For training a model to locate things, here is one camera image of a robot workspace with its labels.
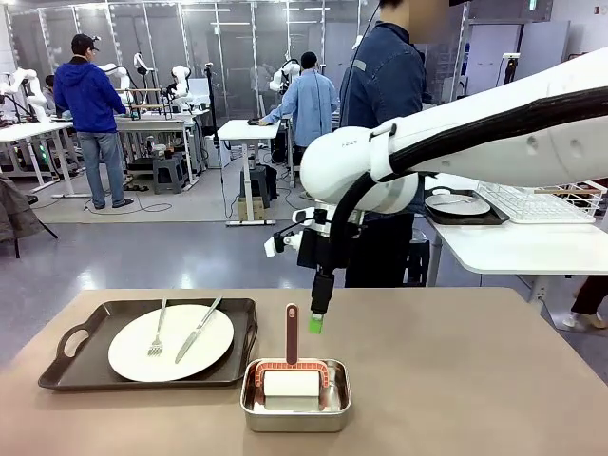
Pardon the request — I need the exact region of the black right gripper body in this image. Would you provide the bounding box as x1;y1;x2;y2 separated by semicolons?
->
297;227;334;273

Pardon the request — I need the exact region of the red handled lint roller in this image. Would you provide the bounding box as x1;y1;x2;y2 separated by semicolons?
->
251;302;330;410

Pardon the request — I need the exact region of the silver table knife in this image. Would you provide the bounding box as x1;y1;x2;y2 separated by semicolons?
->
174;295;223;365

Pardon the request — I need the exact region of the silver fork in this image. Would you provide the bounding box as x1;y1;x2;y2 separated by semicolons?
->
146;297;168;357

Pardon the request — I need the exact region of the large white round plate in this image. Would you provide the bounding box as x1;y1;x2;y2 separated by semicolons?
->
107;304;236;383

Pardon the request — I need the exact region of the dark brown serving tray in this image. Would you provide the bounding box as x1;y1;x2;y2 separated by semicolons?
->
37;297;258;391

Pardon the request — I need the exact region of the black floor stand with pole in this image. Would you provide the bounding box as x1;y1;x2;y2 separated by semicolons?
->
502;53;523;86

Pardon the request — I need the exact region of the cardboard box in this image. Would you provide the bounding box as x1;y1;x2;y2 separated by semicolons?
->
237;197;265;222

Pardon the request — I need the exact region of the black plastic stool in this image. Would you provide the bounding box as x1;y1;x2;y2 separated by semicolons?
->
239;164;279;201

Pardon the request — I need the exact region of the stainless steel rectangular tray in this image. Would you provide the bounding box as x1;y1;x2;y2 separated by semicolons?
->
239;358;352;433

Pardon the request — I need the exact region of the small white standing desk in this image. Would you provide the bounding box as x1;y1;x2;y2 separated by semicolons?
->
216;118;282;227

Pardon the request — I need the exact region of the person in light blue shirt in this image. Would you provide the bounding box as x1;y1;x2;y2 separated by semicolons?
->
258;50;339;167

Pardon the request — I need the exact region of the white plate with cutlery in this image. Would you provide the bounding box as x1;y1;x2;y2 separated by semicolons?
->
425;193;490;218

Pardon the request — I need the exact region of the grey plastic stool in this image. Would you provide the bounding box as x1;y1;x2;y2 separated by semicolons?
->
152;154;187;195

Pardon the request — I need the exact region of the black tripod pole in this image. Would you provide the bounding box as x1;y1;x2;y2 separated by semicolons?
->
202;61;220;168

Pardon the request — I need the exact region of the black serving tray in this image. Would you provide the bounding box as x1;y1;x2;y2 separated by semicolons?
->
424;188;511;226

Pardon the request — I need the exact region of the person in denim jacket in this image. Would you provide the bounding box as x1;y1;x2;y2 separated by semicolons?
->
339;0;450;289

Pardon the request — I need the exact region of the white lab table with rack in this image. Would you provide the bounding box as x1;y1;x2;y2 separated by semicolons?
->
115;115;201;187

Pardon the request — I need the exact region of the white side table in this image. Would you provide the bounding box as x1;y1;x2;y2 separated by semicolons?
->
427;182;608;305

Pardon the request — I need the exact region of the person in dark red trousers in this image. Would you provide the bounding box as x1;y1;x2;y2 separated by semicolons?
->
562;274;608;332

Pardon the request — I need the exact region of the person in blue hoodie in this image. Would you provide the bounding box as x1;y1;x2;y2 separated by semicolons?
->
52;33;139;210

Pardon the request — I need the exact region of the grey jacket on chair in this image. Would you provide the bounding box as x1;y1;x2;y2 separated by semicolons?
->
0;174;59;260

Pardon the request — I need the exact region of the seated person in grey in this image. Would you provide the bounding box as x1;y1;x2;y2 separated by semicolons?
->
43;74;59;118

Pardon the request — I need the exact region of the long white lab table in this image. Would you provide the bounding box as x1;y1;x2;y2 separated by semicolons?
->
0;121;91;199

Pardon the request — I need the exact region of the right arm black braided hose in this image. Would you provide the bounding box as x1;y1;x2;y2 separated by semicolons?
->
330;86;608;281

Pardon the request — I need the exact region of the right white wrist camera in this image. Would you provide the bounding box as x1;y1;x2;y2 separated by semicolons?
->
264;230;305;258

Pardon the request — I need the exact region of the wooden bar black frame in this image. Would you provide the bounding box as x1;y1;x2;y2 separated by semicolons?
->
123;86;176;121

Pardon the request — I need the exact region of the white wire dish rack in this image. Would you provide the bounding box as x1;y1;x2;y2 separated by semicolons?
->
477;179;608;224

